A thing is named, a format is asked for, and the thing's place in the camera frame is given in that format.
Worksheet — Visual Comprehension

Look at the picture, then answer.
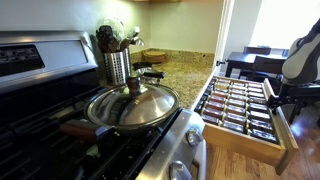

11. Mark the black wok wooden handle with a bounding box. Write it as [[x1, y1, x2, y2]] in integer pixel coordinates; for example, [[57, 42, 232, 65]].
[[59, 83, 181, 143]]

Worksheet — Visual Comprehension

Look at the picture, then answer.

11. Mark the wire whisk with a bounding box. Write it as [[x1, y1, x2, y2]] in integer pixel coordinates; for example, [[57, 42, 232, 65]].
[[99, 16, 127, 43]]

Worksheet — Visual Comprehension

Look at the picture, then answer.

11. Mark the dark chair blue cushion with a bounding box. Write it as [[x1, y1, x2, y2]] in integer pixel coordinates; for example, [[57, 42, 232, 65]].
[[287, 99, 320, 128]]

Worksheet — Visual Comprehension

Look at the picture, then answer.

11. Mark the perforated steel utensil holder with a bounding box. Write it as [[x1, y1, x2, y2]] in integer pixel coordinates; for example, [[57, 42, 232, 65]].
[[123, 47, 132, 80], [103, 49, 129, 87]]

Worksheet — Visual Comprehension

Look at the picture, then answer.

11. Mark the black pot handle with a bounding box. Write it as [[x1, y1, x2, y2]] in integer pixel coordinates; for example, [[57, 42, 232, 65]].
[[136, 66, 167, 86]]

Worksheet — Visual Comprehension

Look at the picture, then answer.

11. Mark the silver stove knob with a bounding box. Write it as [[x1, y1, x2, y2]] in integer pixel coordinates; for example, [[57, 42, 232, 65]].
[[185, 128, 204, 147], [168, 160, 194, 180]]

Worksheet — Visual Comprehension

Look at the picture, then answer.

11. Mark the white door frame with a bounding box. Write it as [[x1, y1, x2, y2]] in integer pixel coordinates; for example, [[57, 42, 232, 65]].
[[212, 0, 236, 80]]

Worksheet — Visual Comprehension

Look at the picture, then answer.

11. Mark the wooden bowl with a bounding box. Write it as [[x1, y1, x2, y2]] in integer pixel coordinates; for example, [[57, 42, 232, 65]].
[[142, 49, 167, 65]]

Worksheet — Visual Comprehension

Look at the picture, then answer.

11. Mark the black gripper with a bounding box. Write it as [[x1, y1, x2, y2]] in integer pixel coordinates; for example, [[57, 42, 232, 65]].
[[266, 82, 320, 111]]

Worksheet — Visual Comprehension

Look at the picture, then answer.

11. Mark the black door frame latch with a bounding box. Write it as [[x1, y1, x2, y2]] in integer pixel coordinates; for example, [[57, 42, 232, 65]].
[[215, 58, 228, 67]]

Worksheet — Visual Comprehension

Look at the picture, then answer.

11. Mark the stainless steel gas range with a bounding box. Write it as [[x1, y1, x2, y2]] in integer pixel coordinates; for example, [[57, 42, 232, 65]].
[[0, 30, 208, 180]]

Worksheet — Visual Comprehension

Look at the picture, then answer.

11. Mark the bright window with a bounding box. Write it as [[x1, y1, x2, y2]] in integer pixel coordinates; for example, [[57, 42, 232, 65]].
[[249, 0, 320, 51]]

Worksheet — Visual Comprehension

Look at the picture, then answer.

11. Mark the dark wooden spatula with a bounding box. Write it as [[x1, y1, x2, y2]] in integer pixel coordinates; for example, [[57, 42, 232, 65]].
[[95, 24, 118, 54]]

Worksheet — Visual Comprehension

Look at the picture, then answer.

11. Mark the small black pan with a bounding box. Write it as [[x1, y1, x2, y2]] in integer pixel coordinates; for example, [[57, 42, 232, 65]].
[[132, 61, 154, 71]]

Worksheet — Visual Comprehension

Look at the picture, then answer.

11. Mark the dark wooden dining table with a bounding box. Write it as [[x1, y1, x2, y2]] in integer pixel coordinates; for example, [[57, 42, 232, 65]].
[[224, 51, 291, 80]]

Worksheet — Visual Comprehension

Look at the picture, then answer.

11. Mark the steel serving spoon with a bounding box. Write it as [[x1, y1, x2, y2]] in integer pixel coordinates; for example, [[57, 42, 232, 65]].
[[126, 26, 146, 48]]

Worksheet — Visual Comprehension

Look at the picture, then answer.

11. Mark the wooden spice drawer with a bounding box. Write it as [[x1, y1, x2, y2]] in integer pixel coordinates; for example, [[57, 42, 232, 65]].
[[193, 74, 300, 177]]

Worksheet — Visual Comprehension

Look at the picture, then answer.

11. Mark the steel wok lid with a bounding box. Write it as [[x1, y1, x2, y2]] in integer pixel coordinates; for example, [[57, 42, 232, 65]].
[[86, 74, 180, 127]]

